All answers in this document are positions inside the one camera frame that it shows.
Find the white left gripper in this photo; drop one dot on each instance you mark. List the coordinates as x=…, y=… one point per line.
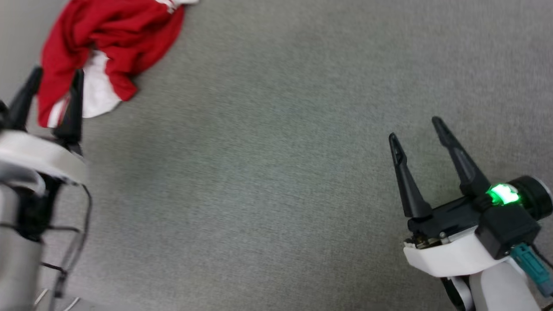
x=39, y=157

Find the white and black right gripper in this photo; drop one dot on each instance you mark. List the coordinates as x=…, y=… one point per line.
x=445, y=255

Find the red and white basketball jersey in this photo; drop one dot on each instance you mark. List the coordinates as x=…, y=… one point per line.
x=108, y=34

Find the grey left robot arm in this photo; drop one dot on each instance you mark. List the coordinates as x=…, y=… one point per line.
x=13, y=268

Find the grey fabric sofa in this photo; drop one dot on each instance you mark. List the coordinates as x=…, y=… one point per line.
x=276, y=151

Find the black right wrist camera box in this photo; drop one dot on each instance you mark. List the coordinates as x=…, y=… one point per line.
x=507, y=231

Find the teal right camera connector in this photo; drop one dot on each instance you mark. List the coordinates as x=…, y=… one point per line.
x=533, y=268

